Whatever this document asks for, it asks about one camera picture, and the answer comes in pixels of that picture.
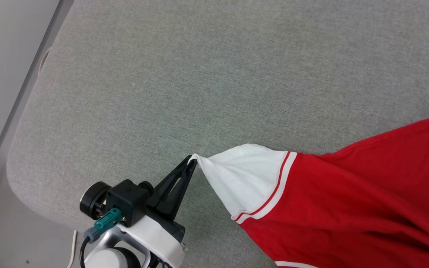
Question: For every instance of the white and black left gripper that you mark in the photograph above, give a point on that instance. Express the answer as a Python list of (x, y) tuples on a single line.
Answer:
[(158, 242)]

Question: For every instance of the white and grey left arm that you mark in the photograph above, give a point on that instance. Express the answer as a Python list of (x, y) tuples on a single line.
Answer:
[(106, 258)]

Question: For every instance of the red and white sports jersey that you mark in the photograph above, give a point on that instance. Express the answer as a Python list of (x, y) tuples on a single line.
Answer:
[(348, 208)]

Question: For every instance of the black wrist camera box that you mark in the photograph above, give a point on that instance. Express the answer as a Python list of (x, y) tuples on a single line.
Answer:
[(127, 201)]

